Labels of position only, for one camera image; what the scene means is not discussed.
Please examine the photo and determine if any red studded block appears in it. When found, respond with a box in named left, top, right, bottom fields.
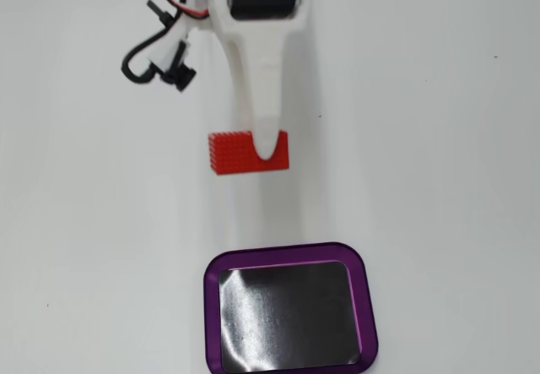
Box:
left=207, top=129, right=291, bottom=178

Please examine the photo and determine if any purple metal tray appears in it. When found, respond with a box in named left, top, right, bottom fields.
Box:
left=202, top=241, right=381, bottom=374

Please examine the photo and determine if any black wrist camera white mount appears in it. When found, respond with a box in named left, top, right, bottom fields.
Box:
left=147, top=21, right=198, bottom=94

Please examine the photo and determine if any black camera cable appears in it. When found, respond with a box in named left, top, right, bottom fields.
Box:
left=121, top=0, right=179, bottom=85

